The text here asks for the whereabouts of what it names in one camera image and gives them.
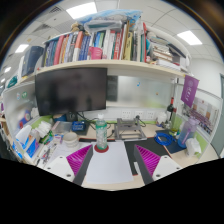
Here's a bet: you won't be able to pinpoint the black cable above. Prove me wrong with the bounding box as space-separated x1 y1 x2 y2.
77 112 96 129

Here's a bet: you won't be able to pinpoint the black computer monitor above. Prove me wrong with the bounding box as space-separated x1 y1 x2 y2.
34 67 108 123

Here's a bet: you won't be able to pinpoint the blue circuit board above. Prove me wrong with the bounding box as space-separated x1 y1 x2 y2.
71 120 88 132

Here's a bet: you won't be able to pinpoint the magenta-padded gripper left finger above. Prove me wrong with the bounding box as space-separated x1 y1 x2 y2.
43 143 95 187

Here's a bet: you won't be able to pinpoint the blue tissue box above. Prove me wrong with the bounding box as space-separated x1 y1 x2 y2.
13 124 40 160

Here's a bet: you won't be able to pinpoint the beige shelf with books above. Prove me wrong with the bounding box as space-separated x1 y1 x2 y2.
19 9 193 82

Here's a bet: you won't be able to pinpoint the purple hanging banner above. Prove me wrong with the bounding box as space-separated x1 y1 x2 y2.
180 74 200 108

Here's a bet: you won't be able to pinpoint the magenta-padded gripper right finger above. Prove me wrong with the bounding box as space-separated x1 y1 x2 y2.
133 144 183 186

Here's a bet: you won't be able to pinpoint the grey metal laptop stand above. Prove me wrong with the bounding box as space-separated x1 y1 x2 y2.
114 117 148 142

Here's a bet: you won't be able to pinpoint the clear plastic box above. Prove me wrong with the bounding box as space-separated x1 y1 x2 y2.
53 120 74 134

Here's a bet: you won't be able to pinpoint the stack of white napkins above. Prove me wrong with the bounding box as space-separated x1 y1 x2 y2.
35 120 53 138

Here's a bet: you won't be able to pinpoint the colourful wall poster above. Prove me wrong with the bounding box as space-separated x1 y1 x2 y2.
189 96 220 134

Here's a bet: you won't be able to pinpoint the white paper sheet with writing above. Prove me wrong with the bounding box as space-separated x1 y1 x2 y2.
46 142 87 161

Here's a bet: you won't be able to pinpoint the coiled blue cable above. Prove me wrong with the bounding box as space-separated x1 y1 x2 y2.
153 131 174 147

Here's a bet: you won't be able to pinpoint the flat round red coaster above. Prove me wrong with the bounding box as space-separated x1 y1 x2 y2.
93 143 110 154

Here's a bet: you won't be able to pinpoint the dark wine bottle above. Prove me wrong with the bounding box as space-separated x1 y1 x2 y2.
166 97 176 121

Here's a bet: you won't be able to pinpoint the green-labelled clear drink bottle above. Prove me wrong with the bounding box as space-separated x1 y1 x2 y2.
95 113 109 151

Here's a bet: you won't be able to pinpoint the blue round container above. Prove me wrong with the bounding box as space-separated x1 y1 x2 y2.
52 114 68 123

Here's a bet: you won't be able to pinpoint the blank white paper sheet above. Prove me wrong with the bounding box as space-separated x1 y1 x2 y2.
83 141 135 185

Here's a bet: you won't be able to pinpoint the purple-tinted water bottle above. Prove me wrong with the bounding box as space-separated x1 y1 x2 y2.
177 116 200 149

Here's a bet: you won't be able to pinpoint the ceiling lights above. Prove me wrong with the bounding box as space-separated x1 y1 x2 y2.
0 1 203 84

